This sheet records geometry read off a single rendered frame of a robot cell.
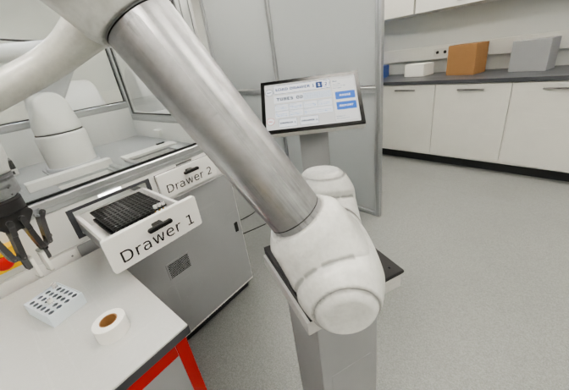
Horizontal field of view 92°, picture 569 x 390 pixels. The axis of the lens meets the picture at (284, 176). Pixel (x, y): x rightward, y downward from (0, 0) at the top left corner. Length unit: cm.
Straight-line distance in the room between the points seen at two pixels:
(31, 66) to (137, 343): 61
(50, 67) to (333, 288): 64
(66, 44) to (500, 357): 183
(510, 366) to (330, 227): 135
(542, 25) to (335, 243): 355
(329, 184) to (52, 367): 73
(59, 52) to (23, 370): 68
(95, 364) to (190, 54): 68
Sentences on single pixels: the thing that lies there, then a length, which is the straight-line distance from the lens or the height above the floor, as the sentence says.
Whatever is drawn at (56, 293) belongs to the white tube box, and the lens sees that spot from 104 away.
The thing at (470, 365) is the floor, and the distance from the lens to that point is 164.
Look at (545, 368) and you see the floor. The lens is 176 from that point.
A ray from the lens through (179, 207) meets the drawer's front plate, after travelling 95.
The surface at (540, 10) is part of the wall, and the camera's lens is 384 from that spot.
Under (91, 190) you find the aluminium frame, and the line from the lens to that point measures 120.
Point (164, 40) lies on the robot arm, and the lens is 41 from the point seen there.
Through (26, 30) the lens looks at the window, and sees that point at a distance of 118.
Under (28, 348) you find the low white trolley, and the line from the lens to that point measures 98.
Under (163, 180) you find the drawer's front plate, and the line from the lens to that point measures 127.
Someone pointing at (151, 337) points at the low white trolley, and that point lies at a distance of 80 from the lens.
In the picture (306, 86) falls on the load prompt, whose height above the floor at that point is 115.
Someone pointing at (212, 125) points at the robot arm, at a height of 124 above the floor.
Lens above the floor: 131
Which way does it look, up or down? 23 degrees down
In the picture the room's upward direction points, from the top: 8 degrees counter-clockwise
